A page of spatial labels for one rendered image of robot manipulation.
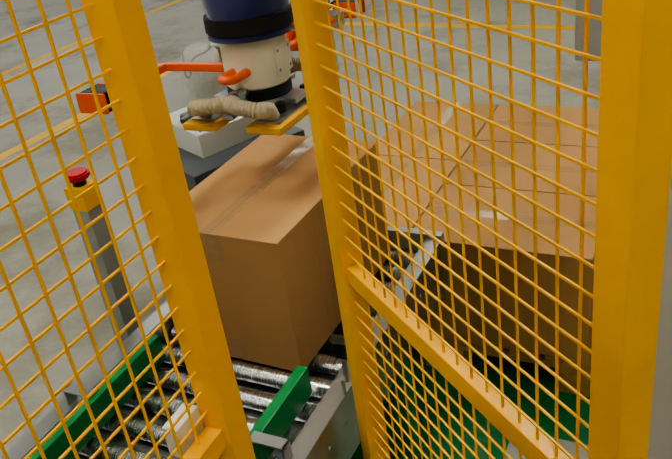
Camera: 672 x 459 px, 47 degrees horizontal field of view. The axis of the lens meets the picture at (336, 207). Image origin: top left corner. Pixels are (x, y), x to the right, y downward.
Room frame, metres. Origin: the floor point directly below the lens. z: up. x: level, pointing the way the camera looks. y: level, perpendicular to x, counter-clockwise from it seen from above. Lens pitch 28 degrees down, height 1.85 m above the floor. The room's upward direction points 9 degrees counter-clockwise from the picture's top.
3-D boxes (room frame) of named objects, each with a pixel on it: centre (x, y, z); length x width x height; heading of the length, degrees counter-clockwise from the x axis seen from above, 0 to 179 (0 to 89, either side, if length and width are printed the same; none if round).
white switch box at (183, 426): (0.91, 0.29, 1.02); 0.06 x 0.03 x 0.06; 151
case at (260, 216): (1.93, 0.17, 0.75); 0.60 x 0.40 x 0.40; 150
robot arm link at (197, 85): (2.83, 0.42, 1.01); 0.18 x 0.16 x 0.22; 146
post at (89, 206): (1.98, 0.70, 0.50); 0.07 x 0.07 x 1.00; 61
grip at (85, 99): (1.80, 0.52, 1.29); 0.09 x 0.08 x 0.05; 62
